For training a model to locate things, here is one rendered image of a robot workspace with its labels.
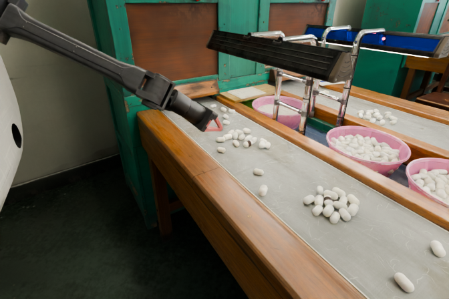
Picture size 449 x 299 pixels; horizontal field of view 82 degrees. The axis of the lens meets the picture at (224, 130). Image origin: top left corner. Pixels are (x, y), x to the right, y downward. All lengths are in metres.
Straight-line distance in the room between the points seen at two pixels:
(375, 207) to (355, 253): 0.18
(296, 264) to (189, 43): 1.03
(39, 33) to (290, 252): 0.71
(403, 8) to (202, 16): 2.52
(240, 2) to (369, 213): 1.09
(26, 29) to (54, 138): 1.43
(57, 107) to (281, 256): 1.75
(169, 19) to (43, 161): 1.38
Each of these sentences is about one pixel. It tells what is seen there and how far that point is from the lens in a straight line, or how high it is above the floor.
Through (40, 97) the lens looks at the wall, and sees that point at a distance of 2.01.
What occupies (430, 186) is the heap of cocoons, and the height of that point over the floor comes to 0.74.
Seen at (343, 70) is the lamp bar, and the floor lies 1.07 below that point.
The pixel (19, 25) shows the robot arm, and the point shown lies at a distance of 0.74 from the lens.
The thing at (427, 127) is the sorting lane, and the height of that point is 0.74.
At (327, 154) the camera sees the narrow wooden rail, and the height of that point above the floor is 0.76.
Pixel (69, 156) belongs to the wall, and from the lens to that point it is 2.18.
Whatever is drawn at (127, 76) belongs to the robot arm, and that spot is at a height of 1.05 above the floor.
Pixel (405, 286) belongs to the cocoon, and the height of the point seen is 0.76.
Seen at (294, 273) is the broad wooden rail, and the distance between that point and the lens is 0.56.
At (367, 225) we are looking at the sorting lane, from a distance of 0.73.
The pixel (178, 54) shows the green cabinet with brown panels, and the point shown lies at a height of 1.00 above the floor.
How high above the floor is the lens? 1.21
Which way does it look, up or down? 27 degrees down
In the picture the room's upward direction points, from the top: straight up
